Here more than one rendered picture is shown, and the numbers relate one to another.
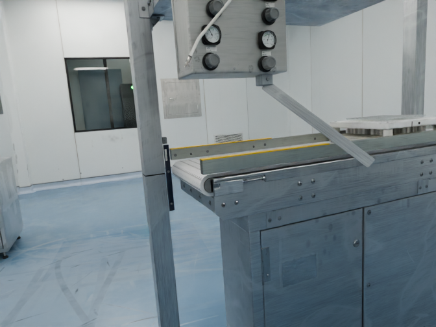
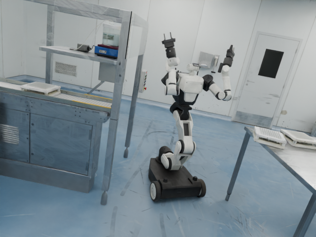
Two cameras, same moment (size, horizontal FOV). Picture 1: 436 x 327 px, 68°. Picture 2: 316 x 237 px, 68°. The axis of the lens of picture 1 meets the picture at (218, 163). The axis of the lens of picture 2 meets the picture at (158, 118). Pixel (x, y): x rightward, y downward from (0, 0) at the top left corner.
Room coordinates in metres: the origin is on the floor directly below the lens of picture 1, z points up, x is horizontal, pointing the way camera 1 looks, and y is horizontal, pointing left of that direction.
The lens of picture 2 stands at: (2.52, 1.27, 1.56)
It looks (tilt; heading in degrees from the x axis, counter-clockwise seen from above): 18 degrees down; 203
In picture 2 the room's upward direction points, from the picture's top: 11 degrees clockwise
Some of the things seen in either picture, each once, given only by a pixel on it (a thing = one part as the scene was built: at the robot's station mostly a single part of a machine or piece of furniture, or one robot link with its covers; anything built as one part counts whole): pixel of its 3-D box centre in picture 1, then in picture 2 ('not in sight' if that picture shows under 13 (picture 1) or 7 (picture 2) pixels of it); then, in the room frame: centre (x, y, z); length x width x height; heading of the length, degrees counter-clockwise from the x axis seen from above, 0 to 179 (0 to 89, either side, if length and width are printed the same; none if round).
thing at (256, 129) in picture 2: not in sight; (269, 134); (0.29, 1.39, 0.95); 0.25 x 0.24 x 0.02; 8
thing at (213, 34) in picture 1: (211, 34); not in sight; (0.65, 0.00, 1.19); 0.04 x 0.01 x 0.04; 112
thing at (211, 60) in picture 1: (211, 57); not in sight; (0.65, 0.00, 1.15); 0.03 x 0.02 x 0.04; 112
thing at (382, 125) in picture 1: (384, 122); (41, 87); (1.07, -0.56, 0.97); 0.25 x 0.24 x 0.02; 21
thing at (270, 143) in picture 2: not in sight; (267, 139); (0.29, 1.39, 0.90); 0.24 x 0.24 x 0.02; 8
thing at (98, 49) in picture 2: not in sight; (109, 51); (0.82, -0.03, 1.39); 0.21 x 0.20 x 0.09; 22
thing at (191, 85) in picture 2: not in sight; (185, 87); (0.17, 0.50, 1.15); 0.34 x 0.30 x 0.36; 136
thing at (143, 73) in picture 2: not in sight; (142, 81); (-0.02, -0.13, 1.05); 0.17 x 0.06 x 0.26; 22
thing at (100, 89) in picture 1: (115, 93); not in sight; (5.45, 1.61, 1.43); 1.38 x 0.01 x 1.16; 110
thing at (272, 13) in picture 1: (271, 12); not in sight; (0.70, -0.13, 1.24); 0.03 x 0.02 x 0.04; 112
